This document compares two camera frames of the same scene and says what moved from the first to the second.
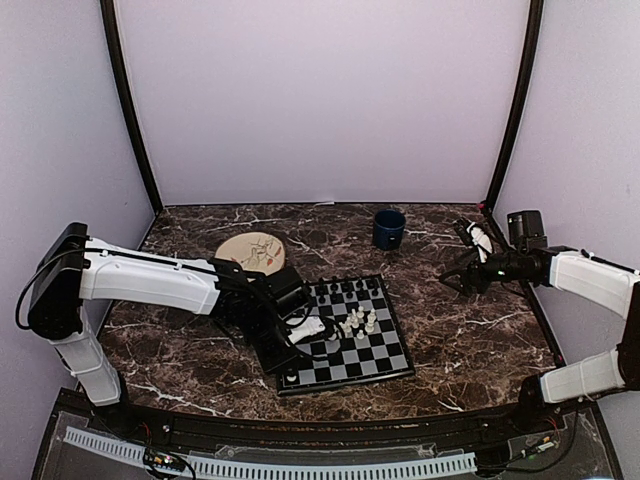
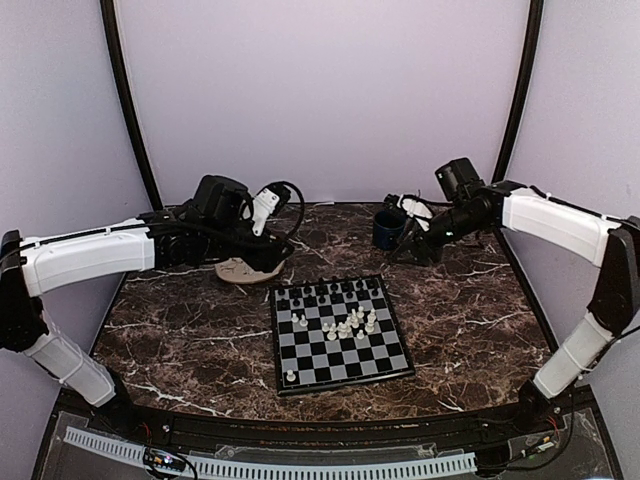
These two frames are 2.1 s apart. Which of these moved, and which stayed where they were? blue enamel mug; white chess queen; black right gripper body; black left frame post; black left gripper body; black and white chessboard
Moved: black left gripper body; black right gripper body
Stayed: white chess queen; black and white chessboard; blue enamel mug; black left frame post
